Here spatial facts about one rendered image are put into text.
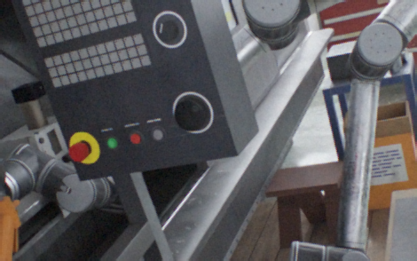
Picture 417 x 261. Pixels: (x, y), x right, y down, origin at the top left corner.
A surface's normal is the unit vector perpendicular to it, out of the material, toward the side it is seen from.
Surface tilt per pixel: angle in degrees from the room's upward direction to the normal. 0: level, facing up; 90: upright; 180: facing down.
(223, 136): 90
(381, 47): 65
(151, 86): 90
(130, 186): 90
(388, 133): 90
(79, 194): 70
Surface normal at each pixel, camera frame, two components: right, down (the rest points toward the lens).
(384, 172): -0.25, 0.33
